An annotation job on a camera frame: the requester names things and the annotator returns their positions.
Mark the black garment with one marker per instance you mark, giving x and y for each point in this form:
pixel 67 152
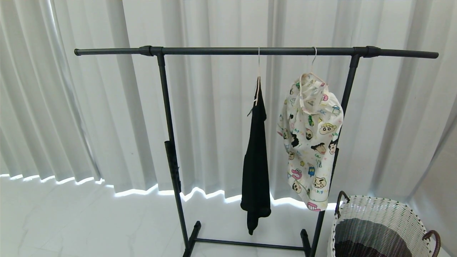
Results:
pixel 255 171

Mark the pink clothes hanger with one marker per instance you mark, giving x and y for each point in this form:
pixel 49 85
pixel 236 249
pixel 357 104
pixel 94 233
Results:
pixel 314 57
pixel 259 64

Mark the cream printed garment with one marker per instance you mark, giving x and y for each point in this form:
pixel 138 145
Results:
pixel 310 153

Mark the black clothes rack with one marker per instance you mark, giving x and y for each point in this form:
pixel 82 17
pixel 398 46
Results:
pixel 214 51

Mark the white laundry basket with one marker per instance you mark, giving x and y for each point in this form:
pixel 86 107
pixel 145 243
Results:
pixel 378 214

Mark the white curtain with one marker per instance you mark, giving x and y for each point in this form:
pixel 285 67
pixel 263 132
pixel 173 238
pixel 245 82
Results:
pixel 214 107

